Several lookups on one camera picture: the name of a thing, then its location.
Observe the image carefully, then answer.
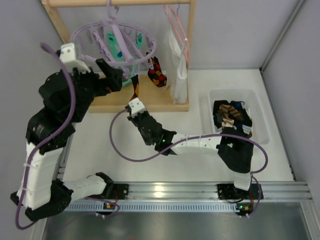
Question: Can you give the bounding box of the aluminium mounting rail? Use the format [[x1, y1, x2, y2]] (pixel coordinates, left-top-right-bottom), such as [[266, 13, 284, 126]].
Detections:
[[58, 181, 313, 202]]

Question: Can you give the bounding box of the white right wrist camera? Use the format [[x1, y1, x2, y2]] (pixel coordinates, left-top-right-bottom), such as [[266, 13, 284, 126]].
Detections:
[[128, 97, 147, 118]]

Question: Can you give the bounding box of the black red argyle sock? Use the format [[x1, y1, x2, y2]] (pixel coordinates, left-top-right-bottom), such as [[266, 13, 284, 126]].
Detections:
[[130, 74, 139, 100], [147, 56, 167, 88]]

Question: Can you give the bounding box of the black sock with white stripes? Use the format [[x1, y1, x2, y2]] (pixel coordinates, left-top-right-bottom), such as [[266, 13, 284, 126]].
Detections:
[[212, 100, 230, 132]]

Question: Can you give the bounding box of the white slotted cable duct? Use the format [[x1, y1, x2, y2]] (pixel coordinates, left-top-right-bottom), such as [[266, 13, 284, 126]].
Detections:
[[65, 200, 253, 213]]

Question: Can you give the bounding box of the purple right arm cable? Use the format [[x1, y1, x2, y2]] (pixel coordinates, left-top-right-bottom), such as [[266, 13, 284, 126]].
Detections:
[[109, 107, 269, 175]]

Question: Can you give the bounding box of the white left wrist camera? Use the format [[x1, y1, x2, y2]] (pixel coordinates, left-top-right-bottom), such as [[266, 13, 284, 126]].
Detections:
[[59, 42, 91, 73]]

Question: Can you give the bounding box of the white cloth on hanger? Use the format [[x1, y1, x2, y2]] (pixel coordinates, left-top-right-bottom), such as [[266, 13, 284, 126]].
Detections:
[[164, 27, 188, 105]]

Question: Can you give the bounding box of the mint green patterned sock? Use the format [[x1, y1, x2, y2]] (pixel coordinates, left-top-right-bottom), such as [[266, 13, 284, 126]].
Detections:
[[107, 33, 125, 62]]

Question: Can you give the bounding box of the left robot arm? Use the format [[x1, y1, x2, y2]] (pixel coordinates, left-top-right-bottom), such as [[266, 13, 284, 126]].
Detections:
[[10, 59, 123, 222]]

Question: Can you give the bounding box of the black sock with blue accents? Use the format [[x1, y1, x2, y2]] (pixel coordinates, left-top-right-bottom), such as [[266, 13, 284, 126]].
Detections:
[[230, 101, 253, 139]]

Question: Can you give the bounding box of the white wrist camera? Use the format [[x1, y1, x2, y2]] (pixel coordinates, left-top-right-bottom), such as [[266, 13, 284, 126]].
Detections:
[[128, 97, 147, 118], [59, 42, 91, 73]]

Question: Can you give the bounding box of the aluminium corner profile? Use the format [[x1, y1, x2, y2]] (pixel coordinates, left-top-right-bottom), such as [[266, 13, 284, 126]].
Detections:
[[259, 0, 307, 75]]

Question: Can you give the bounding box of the pink clothes hanger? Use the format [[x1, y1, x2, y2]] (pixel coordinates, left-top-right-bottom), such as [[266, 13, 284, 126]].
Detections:
[[163, 4, 191, 66]]

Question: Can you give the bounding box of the white plastic laundry basket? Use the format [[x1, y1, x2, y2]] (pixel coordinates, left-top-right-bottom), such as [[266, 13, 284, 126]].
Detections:
[[198, 87, 270, 145]]

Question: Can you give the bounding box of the purple round clip hanger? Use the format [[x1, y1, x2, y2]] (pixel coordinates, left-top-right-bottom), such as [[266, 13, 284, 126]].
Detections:
[[70, 0, 157, 79]]

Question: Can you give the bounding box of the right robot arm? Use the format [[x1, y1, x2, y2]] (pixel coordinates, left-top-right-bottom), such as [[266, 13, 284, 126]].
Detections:
[[127, 111, 254, 192]]

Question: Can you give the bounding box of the brown striped sock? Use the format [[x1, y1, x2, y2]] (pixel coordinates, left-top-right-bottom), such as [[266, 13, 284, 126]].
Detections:
[[214, 104, 245, 130]]

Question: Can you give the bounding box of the wooden drying rack frame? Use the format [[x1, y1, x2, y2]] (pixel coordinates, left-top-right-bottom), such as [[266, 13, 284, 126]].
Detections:
[[41, 0, 196, 113]]

